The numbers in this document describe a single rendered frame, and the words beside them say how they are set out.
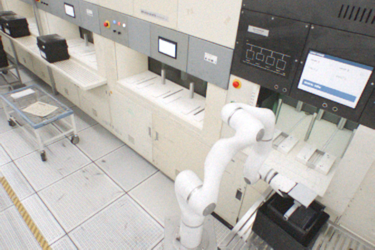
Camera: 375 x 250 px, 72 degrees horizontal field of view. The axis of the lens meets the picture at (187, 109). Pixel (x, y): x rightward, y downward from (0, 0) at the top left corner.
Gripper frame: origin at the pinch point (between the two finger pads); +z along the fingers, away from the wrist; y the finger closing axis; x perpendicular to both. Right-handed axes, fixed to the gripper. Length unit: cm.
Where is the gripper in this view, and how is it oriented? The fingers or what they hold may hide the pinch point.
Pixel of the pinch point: (301, 196)
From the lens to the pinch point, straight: 148.1
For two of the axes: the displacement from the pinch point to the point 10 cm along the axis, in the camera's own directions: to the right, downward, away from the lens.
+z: 6.7, 4.3, -6.1
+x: 0.6, -8.5, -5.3
